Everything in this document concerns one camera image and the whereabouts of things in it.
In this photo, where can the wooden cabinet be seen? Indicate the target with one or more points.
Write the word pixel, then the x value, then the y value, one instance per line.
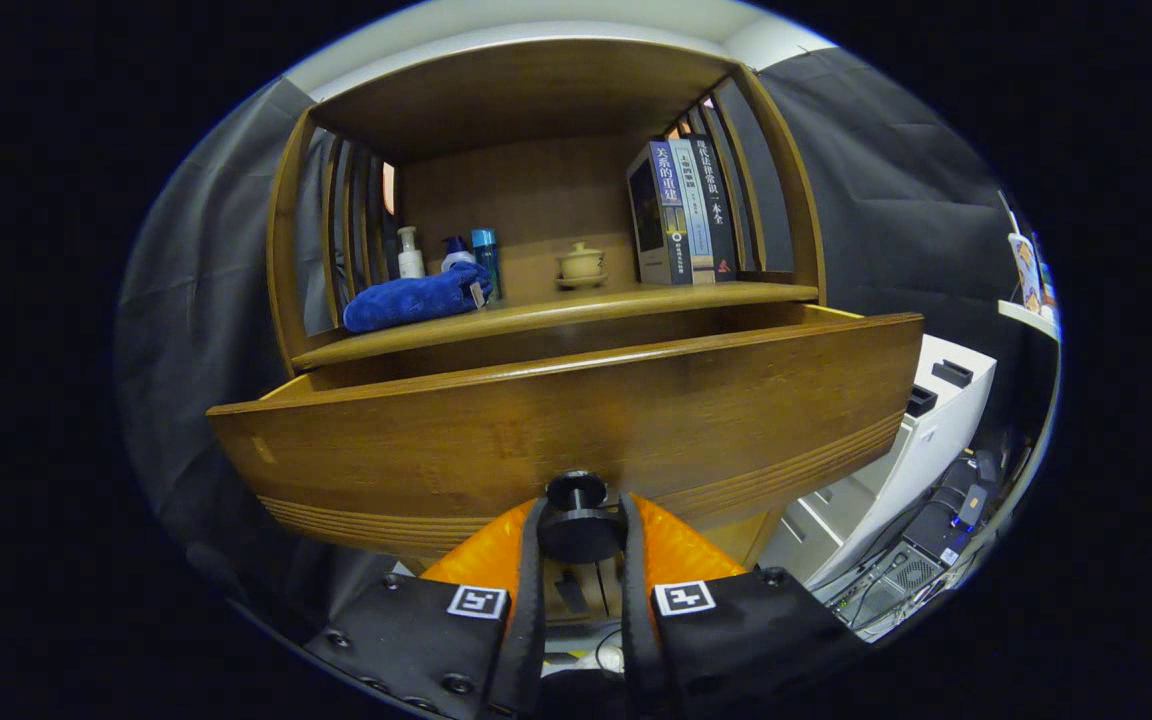
pixel 516 90

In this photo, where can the white bottle blue label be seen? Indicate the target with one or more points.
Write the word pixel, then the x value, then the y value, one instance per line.
pixel 456 258

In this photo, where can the beige lidded teacup with saucer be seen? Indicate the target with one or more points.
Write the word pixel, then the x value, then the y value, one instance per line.
pixel 581 265

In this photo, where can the wooden drawer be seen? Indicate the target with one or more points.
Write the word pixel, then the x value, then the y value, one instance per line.
pixel 576 420

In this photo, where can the pale blue book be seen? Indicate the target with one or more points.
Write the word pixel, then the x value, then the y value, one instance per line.
pixel 693 220

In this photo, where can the teal bottle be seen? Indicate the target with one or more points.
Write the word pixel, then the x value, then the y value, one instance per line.
pixel 486 255

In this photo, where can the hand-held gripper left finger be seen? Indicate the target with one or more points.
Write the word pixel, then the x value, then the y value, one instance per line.
pixel 526 620

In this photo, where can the wooden countertop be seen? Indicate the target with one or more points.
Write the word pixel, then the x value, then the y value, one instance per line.
pixel 586 300

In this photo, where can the blue towel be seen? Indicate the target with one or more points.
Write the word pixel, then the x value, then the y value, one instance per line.
pixel 406 300

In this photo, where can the black computer tower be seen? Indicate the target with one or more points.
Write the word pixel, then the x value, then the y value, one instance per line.
pixel 936 520

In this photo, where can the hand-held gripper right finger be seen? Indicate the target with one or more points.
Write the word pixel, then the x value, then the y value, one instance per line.
pixel 639 620

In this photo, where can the black book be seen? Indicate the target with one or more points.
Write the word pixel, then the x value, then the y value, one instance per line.
pixel 716 210

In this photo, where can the red label bottle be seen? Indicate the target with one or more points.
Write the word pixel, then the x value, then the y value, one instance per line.
pixel 1044 285

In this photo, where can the white pump bottle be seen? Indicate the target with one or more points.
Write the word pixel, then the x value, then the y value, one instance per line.
pixel 410 262

